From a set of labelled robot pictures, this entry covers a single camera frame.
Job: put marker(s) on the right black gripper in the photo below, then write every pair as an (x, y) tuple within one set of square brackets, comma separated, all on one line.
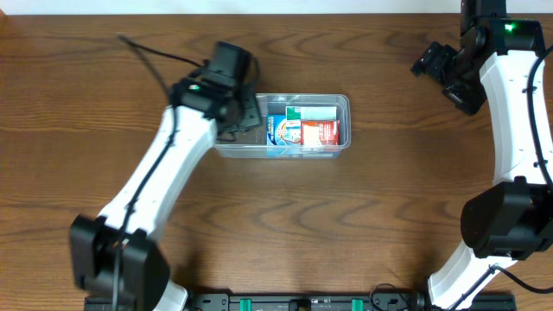
[(430, 60)]

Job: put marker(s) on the black mounting rail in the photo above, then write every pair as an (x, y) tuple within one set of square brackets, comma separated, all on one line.
[(379, 301)]

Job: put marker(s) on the red medicine box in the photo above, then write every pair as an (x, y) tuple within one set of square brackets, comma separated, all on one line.
[(320, 133)]

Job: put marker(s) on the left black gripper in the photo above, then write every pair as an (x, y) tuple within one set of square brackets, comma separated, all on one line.
[(247, 114)]

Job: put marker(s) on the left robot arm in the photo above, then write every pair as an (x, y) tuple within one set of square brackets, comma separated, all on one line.
[(115, 256)]

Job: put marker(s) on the white green medicine box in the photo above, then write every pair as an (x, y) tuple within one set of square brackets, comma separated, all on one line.
[(311, 113)]

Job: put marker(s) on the blue cooling patch box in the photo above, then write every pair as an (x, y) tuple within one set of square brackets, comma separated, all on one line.
[(284, 138)]

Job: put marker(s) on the clear plastic container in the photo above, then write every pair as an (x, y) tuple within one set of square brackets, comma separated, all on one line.
[(252, 144)]

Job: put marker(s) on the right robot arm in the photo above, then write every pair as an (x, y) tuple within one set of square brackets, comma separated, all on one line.
[(499, 63)]

